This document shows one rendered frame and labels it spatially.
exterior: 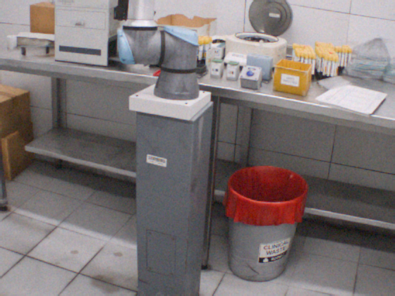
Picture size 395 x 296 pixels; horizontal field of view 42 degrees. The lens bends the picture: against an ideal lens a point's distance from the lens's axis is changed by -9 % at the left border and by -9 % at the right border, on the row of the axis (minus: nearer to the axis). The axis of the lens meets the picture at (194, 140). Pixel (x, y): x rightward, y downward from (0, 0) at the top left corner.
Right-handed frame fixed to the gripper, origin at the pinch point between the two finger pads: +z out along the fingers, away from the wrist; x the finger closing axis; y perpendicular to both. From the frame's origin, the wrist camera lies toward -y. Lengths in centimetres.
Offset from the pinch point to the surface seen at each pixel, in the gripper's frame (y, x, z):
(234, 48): -37.2, -24.1, 4.7
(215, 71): -36.1, -1.5, 9.8
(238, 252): -55, 7, 85
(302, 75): -72, 3, 4
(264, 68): -55, -7, 7
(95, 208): 32, -22, 100
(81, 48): 22.2, 4.3, 5.2
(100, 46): 12.5, 4.5, 3.3
